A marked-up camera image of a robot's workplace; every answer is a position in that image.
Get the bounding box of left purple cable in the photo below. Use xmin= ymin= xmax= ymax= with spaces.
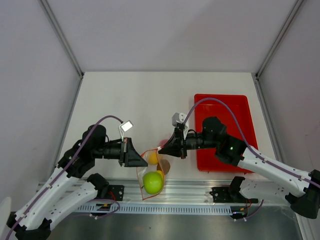
xmin=4 ymin=115 xmax=126 ymax=240

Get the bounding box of red plastic tray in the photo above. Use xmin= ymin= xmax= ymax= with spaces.
xmin=194 ymin=93 xmax=258 ymax=174

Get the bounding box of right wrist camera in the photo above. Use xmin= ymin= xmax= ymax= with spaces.
xmin=171 ymin=112 xmax=190 ymax=140

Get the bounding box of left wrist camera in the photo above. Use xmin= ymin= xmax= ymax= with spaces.
xmin=118 ymin=120 xmax=133 ymax=141

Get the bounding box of green apple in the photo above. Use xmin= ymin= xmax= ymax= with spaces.
xmin=142 ymin=171 xmax=164 ymax=195

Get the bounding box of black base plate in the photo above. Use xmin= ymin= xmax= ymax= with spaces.
xmin=106 ymin=185 xmax=125 ymax=202
xmin=209 ymin=186 xmax=259 ymax=204

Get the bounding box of aluminium mounting rail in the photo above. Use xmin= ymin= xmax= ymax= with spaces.
xmin=37 ymin=177 xmax=296 ymax=207

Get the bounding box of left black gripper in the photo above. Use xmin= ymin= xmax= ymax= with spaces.
xmin=93 ymin=136 xmax=149 ymax=167

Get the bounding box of right frame post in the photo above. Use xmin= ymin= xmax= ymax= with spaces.
xmin=254 ymin=0 xmax=306 ymax=78

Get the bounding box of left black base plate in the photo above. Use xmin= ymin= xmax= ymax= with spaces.
xmin=106 ymin=185 xmax=125 ymax=202

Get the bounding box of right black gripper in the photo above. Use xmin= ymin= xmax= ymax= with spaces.
xmin=158 ymin=128 xmax=218 ymax=160

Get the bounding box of clear zip top bag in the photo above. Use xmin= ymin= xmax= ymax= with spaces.
xmin=136 ymin=146 xmax=168 ymax=201

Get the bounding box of small brown yellow fruit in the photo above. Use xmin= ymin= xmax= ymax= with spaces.
xmin=160 ymin=159 xmax=171 ymax=175

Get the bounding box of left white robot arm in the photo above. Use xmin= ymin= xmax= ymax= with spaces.
xmin=6 ymin=124 xmax=148 ymax=240

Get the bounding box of yellow orange mango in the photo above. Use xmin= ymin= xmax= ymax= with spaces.
xmin=147 ymin=151 xmax=159 ymax=165

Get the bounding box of left frame post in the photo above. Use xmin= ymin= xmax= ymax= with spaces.
xmin=38 ymin=0 xmax=84 ymax=78

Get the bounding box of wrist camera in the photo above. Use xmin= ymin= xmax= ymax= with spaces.
xmin=171 ymin=112 xmax=190 ymax=140
xmin=118 ymin=120 xmax=133 ymax=141

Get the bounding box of slotted cable duct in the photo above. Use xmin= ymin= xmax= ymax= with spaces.
xmin=75 ymin=203 xmax=233 ymax=216

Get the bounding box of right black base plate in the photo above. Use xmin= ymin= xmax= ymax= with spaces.
xmin=209 ymin=186 xmax=259 ymax=204

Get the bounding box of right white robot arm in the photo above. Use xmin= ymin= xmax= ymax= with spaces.
xmin=158 ymin=117 xmax=320 ymax=219

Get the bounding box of frame post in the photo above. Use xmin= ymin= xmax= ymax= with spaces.
xmin=254 ymin=0 xmax=306 ymax=78
xmin=38 ymin=0 xmax=84 ymax=78

